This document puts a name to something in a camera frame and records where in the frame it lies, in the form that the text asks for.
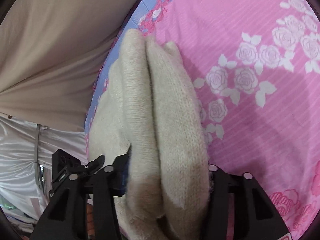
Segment pink blue floral bedsheet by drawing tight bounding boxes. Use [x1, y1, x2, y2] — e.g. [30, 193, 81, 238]
[84, 0, 320, 240]

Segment cream knit sweater black hearts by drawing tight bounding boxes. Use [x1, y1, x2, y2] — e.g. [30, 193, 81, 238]
[88, 29, 209, 239]

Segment white satin curtain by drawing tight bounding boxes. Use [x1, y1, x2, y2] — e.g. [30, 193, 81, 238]
[0, 115, 89, 221]

